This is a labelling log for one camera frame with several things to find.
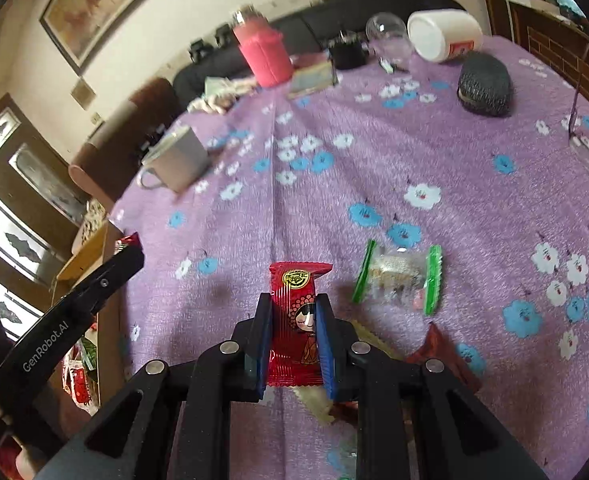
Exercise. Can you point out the small metal tool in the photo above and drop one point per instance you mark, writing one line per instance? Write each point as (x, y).
(385, 64)

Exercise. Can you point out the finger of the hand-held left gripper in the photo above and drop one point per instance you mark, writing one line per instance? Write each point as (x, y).
(114, 275)

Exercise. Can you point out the small black box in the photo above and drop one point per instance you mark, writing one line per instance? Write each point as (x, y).
(347, 55)

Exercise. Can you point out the pink knit-sleeved thermos bottle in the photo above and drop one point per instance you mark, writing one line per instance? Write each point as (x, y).
(267, 57)

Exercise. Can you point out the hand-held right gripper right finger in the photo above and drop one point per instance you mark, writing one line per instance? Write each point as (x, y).
(325, 345)

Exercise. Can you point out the black sofa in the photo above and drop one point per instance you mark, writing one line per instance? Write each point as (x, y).
(314, 20)

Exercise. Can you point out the cardboard box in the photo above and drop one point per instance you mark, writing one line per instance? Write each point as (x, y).
(87, 255)

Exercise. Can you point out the white rag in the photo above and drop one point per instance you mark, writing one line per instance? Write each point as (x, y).
(219, 95)

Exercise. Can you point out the green-edged clear snack packet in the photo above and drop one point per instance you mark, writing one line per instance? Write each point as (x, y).
(399, 280)

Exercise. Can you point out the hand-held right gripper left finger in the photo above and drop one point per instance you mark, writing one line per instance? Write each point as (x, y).
(264, 345)

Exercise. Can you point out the clear glass bowl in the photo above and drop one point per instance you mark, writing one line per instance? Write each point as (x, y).
(387, 35)

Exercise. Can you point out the framed picture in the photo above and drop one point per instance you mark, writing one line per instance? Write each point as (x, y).
(99, 0)

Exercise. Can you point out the red cartoon snack packet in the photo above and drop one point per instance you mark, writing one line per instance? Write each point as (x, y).
(294, 300)

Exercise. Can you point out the brown chair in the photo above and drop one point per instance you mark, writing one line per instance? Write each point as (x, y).
(119, 160)

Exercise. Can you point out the brown snack packet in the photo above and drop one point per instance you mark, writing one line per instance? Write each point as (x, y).
(439, 350)

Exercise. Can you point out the white mug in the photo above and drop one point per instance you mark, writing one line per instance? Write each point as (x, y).
(182, 160)

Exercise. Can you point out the green snack packet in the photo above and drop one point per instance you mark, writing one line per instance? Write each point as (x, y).
(90, 355)

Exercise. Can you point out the white plastic jar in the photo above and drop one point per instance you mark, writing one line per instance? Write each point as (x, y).
(444, 32)

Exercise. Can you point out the black glasses case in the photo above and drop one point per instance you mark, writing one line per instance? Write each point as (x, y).
(484, 85)

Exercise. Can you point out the wooden glass-panel cupboard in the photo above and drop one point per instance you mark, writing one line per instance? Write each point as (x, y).
(4, 175)

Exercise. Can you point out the white patterned bag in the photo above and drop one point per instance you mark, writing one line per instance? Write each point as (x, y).
(92, 220)

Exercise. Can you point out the beige long snack packet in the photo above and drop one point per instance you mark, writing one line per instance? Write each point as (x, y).
(319, 402)

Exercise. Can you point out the red white printed packet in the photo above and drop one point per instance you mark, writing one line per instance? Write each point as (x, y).
(80, 385)

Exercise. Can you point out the wooden cabinet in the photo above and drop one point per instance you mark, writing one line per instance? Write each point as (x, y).
(549, 45)

